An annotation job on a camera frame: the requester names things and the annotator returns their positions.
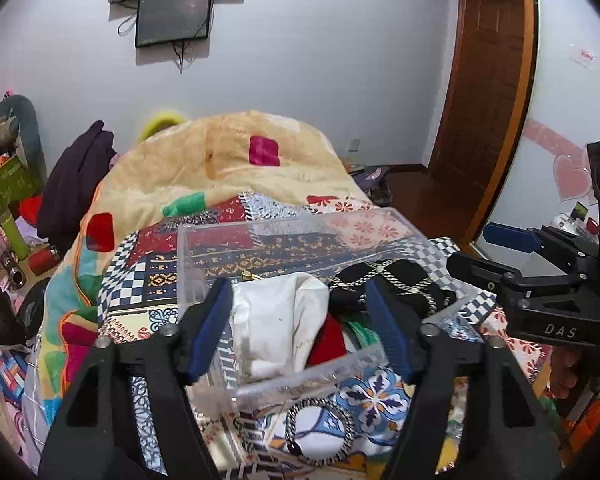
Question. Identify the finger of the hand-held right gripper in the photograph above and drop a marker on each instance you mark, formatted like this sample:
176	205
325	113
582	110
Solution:
510	237
480	271

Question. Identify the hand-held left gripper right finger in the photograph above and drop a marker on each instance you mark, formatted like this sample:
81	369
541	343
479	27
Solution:
387	332

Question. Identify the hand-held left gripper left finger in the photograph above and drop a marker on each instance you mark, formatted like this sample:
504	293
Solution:
209	332

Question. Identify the black white-patterned sock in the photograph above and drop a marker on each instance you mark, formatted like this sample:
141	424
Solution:
405	280

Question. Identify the white cloth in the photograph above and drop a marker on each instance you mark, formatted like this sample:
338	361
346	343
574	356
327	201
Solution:
275	320

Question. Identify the clear acrylic box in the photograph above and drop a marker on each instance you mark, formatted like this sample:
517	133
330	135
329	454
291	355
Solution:
280	240

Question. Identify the person's right hand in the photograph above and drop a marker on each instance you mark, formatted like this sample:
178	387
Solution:
567	372

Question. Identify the green striped cloth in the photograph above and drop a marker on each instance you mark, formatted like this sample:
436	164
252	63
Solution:
364	335

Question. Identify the red cloth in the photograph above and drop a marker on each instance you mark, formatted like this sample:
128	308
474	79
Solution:
330	342

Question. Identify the patchwork patterned bedsheet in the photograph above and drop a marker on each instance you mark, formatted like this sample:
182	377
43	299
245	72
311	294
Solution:
375	402

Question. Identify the dark shoes pile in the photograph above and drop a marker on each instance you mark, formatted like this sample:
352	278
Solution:
372	180

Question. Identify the brown wooden door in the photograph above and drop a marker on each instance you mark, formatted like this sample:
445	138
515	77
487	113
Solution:
480	85

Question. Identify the beige blanket with coloured squares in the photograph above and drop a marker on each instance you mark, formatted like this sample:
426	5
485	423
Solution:
240	160

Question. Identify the orange cloth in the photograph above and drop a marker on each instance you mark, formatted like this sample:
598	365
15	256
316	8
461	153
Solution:
592	435

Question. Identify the dark purple garment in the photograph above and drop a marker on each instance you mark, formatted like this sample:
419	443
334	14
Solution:
75	180

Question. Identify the yellow plush item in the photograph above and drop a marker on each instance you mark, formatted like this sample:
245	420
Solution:
161	120

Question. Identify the green bottle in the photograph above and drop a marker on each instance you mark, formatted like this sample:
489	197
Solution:
14	235

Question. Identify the green cardboard box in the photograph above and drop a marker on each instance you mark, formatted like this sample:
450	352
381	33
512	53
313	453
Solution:
10	180

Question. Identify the grey plush toy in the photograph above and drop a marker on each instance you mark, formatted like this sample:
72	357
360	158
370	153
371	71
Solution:
22	120

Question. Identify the pink heart wall sticker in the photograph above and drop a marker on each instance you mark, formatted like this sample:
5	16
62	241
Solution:
570	175

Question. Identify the white wall label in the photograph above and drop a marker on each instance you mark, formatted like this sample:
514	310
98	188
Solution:
584	55

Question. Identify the white wall socket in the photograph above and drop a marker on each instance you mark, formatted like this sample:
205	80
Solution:
354	144

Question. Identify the small black wall monitor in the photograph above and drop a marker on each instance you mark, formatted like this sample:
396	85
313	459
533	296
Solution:
172	17

